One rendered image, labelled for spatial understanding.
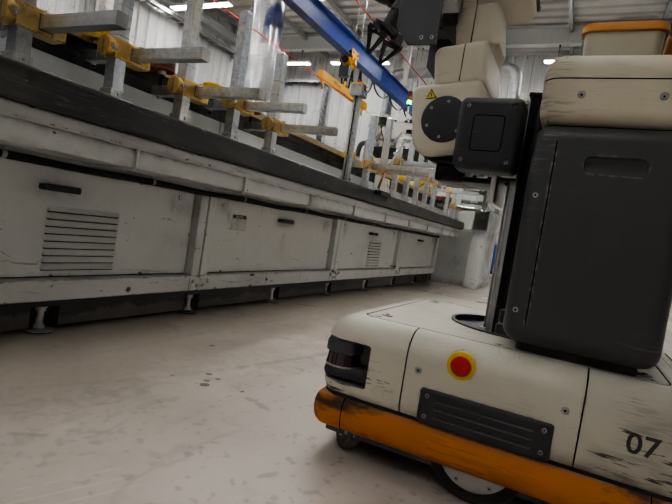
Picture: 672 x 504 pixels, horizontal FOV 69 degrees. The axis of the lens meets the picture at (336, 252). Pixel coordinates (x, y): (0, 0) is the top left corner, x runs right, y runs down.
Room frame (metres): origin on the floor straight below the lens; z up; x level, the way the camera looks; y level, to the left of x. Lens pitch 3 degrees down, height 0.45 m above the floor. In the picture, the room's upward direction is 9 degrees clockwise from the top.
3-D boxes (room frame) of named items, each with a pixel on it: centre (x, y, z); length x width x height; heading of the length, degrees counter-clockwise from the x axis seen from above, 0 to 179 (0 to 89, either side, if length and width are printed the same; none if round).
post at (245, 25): (1.79, 0.44, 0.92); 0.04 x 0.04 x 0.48; 64
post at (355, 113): (2.68, 0.01, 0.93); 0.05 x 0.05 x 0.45; 64
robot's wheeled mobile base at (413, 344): (1.13, -0.43, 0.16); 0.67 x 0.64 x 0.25; 64
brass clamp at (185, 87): (1.58, 0.54, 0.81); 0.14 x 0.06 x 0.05; 154
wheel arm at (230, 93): (1.57, 0.48, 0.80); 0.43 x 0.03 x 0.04; 64
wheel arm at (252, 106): (1.80, 0.37, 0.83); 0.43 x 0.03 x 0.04; 64
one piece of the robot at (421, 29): (1.25, -0.17, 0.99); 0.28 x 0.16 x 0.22; 154
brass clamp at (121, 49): (1.36, 0.65, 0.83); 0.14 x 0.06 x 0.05; 154
